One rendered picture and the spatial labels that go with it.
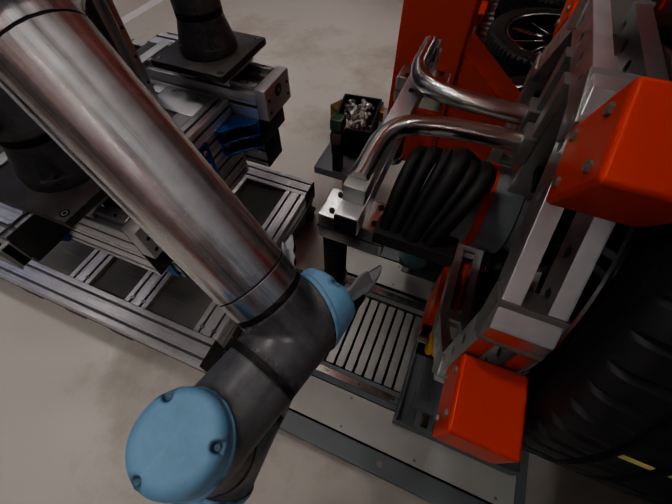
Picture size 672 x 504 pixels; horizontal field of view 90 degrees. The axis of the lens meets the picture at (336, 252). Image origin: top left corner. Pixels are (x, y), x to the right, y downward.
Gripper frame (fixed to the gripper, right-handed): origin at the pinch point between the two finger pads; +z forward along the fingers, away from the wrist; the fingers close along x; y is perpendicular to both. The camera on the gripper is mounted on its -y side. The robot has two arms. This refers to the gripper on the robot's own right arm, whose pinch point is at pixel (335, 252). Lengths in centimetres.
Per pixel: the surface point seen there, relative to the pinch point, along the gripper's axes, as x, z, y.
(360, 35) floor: 83, 247, -83
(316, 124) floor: 68, 131, -83
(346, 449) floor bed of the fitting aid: -12, -20, -75
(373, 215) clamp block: -5.3, -0.4, 12.0
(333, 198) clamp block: 0.4, 0.3, 12.0
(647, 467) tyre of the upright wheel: -37.2, -15.7, 8.3
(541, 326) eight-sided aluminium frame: -24.6, -9.0, 14.4
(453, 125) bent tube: -10.9, 12.4, 17.9
